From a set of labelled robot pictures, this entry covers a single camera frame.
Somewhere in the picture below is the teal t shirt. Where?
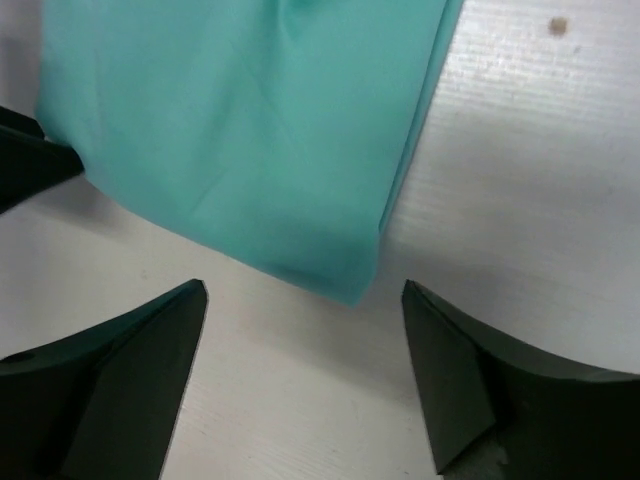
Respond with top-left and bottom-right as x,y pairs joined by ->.
37,1 -> 462,304

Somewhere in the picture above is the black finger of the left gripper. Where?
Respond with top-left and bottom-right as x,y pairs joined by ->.
0,107 -> 84,214

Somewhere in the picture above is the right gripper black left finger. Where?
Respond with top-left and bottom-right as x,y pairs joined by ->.
1,280 -> 208,480

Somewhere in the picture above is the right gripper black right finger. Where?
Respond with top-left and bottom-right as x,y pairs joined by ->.
402,281 -> 639,479

